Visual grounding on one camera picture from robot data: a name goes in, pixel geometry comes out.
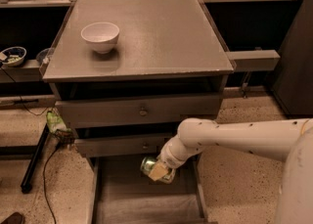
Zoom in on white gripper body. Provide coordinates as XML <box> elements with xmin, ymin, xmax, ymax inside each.
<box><xmin>158</xmin><ymin>143</ymin><xmax>186</xmax><ymax>169</ymax></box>

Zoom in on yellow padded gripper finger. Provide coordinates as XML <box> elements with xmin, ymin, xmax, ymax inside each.
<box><xmin>149</xmin><ymin>162</ymin><xmax>169</xmax><ymax>182</ymax></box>

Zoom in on crushed green can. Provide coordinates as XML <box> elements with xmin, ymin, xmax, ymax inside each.
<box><xmin>140</xmin><ymin>157</ymin><xmax>176</xmax><ymax>184</ymax></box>

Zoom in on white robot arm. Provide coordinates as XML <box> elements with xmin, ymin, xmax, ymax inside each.
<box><xmin>148</xmin><ymin>118</ymin><xmax>313</xmax><ymax>224</ymax></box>

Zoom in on top grey drawer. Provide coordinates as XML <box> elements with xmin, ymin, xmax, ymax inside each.
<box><xmin>56</xmin><ymin>93</ymin><xmax>221</xmax><ymax>128</ymax></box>

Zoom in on bottom grey open drawer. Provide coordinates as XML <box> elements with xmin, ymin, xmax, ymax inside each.
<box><xmin>87</xmin><ymin>155</ymin><xmax>217</xmax><ymax>224</ymax></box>

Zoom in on middle grey drawer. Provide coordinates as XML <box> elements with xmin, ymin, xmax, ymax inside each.
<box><xmin>74</xmin><ymin>132</ymin><xmax>175</xmax><ymax>157</ymax></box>

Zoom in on grey drawer cabinet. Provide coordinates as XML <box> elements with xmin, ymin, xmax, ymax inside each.
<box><xmin>41</xmin><ymin>0</ymin><xmax>236</xmax><ymax>170</ymax></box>

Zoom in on green snack bag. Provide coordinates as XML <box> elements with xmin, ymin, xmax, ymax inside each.
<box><xmin>46</xmin><ymin>111</ymin><xmax>72</xmax><ymax>137</ymax></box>

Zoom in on white ceramic bowl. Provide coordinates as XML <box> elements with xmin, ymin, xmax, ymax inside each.
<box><xmin>80</xmin><ymin>22</ymin><xmax>120</xmax><ymax>54</ymax></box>

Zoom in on black metal leg bar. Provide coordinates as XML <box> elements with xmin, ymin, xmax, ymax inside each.
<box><xmin>21</xmin><ymin>125</ymin><xmax>49</xmax><ymax>194</ymax></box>

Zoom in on dark shoe tip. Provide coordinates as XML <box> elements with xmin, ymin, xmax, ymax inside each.
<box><xmin>0</xmin><ymin>212</ymin><xmax>24</xmax><ymax>224</ymax></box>

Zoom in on small clear glass bowl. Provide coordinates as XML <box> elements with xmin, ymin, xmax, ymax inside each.
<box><xmin>36</xmin><ymin>48</ymin><xmax>55</xmax><ymax>65</ymax></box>

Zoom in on black floor cable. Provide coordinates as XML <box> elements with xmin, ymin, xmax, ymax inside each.
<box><xmin>42</xmin><ymin>141</ymin><xmax>63</xmax><ymax>224</ymax></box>

